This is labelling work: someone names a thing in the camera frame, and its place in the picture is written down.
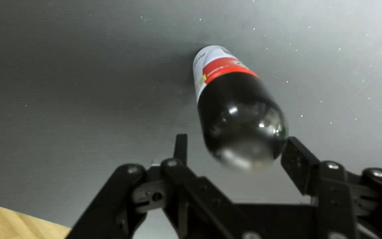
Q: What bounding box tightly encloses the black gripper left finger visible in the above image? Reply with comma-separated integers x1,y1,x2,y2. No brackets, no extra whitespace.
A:
65,132,238,239

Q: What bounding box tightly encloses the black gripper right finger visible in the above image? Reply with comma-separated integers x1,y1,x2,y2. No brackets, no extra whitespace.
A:
280,135,382,239

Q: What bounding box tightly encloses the black round lid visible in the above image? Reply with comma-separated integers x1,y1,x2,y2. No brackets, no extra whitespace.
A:
197,71,290,172

